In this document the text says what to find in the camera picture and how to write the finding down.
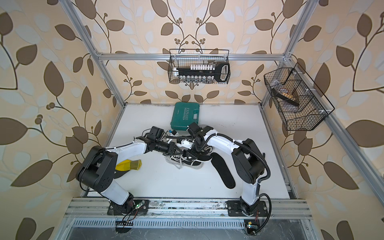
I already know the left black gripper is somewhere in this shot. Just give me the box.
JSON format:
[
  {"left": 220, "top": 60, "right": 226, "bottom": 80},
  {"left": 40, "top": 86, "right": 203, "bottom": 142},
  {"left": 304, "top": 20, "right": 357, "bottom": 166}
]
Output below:
[{"left": 154, "top": 140, "right": 184, "bottom": 156}]

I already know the yellow tape on arm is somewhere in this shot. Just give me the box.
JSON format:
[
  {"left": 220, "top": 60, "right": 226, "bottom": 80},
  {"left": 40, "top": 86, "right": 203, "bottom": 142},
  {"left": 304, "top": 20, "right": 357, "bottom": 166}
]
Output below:
[{"left": 116, "top": 160, "right": 142, "bottom": 172}]

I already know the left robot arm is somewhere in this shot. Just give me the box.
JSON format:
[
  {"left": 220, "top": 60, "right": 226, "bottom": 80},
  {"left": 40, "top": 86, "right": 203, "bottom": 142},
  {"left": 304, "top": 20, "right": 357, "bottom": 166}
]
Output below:
[{"left": 76, "top": 127, "right": 183, "bottom": 206}]

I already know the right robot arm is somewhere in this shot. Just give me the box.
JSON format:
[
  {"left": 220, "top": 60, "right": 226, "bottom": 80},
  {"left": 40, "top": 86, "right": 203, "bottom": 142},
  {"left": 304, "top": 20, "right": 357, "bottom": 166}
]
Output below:
[{"left": 186, "top": 123, "right": 271, "bottom": 208}]

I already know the right black insole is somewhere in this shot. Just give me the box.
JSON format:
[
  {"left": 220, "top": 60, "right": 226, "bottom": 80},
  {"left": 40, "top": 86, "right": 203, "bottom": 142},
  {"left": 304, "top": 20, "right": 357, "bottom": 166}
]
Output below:
[{"left": 211, "top": 153, "right": 236, "bottom": 189}]

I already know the green plastic tool case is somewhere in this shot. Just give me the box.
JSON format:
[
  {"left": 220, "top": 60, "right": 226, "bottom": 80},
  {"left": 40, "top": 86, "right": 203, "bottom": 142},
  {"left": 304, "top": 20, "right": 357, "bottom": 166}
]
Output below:
[{"left": 171, "top": 102, "right": 200, "bottom": 131}]

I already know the black socket set holder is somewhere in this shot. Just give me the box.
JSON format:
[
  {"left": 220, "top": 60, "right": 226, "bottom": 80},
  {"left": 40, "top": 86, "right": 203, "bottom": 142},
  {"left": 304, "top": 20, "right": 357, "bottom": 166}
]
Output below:
[{"left": 168, "top": 62, "right": 231, "bottom": 84}]

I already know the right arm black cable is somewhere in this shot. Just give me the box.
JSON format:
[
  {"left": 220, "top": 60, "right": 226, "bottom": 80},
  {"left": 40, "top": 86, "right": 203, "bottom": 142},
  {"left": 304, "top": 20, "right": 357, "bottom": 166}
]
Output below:
[{"left": 197, "top": 133, "right": 272, "bottom": 235}]

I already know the back wire basket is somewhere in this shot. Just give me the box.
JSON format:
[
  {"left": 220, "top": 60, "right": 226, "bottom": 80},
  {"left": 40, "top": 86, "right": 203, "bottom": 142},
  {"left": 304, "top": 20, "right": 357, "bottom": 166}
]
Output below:
[{"left": 168, "top": 48, "right": 231, "bottom": 85}]

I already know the wire basket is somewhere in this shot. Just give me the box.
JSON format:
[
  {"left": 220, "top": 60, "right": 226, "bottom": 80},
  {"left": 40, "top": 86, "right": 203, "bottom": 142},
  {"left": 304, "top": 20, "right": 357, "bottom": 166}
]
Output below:
[
  {"left": 264, "top": 63, "right": 335, "bottom": 131},
  {"left": 168, "top": 48, "right": 231, "bottom": 85}
]

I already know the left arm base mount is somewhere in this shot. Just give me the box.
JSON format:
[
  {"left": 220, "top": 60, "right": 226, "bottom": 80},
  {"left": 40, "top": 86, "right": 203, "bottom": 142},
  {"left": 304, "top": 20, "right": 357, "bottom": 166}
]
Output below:
[{"left": 107, "top": 199, "right": 150, "bottom": 216}]

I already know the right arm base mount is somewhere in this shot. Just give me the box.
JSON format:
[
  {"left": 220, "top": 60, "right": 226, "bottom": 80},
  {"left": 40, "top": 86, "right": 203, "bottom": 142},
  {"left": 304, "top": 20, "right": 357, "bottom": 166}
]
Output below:
[{"left": 226, "top": 200, "right": 268, "bottom": 217}]

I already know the aluminium frame back bar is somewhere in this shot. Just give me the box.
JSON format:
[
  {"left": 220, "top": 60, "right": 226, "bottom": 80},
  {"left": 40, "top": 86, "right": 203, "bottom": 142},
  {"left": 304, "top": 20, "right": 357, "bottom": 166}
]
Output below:
[{"left": 95, "top": 52, "right": 286, "bottom": 62}]

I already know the right wire basket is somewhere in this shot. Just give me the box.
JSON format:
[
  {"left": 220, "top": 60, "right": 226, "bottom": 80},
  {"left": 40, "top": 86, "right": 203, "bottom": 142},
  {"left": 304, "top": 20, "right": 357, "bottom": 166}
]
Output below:
[{"left": 264, "top": 63, "right": 335, "bottom": 131}]

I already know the aluminium front rail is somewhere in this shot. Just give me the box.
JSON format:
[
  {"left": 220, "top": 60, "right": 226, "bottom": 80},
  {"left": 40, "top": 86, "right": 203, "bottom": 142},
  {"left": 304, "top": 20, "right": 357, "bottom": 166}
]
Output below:
[{"left": 64, "top": 198, "right": 313, "bottom": 230}]

